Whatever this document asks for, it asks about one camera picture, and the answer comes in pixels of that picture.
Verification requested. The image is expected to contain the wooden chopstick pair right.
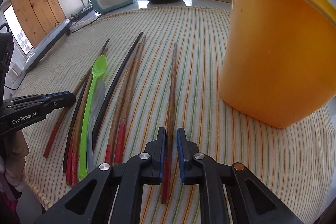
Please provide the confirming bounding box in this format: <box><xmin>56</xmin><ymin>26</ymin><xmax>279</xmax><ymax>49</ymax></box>
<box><xmin>113</xmin><ymin>35</ymin><xmax>146</xmax><ymax>165</ymax></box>

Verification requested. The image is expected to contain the long black chopstick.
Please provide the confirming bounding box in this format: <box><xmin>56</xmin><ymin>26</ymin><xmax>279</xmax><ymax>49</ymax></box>
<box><xmin>92</xmin><ymin>31</ymin><xmax>143</xmax><ymax>150</ymax></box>

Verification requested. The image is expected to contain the orange plastic container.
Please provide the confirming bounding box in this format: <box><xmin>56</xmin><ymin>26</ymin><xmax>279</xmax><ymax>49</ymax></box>
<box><xmin>219</xmin><ymin>0</ymin><xmax>335</xmax><ymax>128</ymax></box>

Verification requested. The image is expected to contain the translucent grey plastic spoon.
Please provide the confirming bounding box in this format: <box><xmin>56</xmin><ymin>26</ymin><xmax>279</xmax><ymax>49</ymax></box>
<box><xmin>87</xmin><ymin>79</ymin><xmax>105</xmax><ymax>173</ymax></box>

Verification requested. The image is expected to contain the black power cable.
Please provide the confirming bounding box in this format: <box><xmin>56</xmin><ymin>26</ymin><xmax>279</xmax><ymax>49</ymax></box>
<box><xmin>65</xmin><ymin>13</ymin><xmax>103</xmax><ymax>37</ymax></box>

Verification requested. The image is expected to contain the striped table cloth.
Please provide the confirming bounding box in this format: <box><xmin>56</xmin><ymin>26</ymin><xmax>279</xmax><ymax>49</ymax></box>
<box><xmin>18</xmin><ymin>7</ymin><xmax>335</xmax><ymax>223</ymax></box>

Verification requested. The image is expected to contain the grey flat appliance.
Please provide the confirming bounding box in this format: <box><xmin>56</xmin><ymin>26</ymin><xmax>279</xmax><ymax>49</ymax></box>
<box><xmin>23</xmin><ymin>19</ymin><xmax>72</xmax><ymax>73</ymax></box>

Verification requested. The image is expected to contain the wooden chopstick red end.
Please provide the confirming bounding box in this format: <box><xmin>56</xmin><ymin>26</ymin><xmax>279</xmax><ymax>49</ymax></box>
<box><xmin>161</xmin><ymin>43</ymin><xmax>177</xmax><ymax>204</ymax></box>

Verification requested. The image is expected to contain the wooden chopstick under spoon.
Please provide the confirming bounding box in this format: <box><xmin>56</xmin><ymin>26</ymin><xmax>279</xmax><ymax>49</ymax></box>
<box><xmin>66</xmin><ymin>49</ymin><xmax>105</xmax><ymax>187</ymax></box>

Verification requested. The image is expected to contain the wooden chopstick pair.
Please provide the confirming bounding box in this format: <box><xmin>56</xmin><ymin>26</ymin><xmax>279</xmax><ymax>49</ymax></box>
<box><xmin>113</xmin><ymin>35</ymin><xmax>146</xmax><ymax>165</ymax></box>
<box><xmin>104</xmin><ymin>44</ymin><xmax>140</xmax><ymax>165</ymax></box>

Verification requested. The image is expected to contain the round wooden board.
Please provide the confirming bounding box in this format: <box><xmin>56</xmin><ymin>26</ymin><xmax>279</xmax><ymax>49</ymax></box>
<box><xmin>10</xmin><ymin>0</ymin><xmax>66</xmax><ymax>47</ymax></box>

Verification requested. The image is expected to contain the green plastic spoon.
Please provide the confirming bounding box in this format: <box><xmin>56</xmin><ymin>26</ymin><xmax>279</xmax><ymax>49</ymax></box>
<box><xmin>78</xmin><ymin>54</ymin><xmax>108</xmax><ymax>179</ymax></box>

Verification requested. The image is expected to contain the far left wooden chopstick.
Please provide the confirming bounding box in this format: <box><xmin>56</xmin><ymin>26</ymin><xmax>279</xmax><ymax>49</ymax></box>
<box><xmin>43</xmin><ymin>38</ymin><xmax>111</xmax><ymax>159</ymax></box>

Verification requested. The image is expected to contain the wooden chopstick pair left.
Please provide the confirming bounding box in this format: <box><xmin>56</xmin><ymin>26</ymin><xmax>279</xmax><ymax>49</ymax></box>
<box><xmin>104</xmin><ymin>44</ymin><xmax>140</xmax><ymax>165</ymax></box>

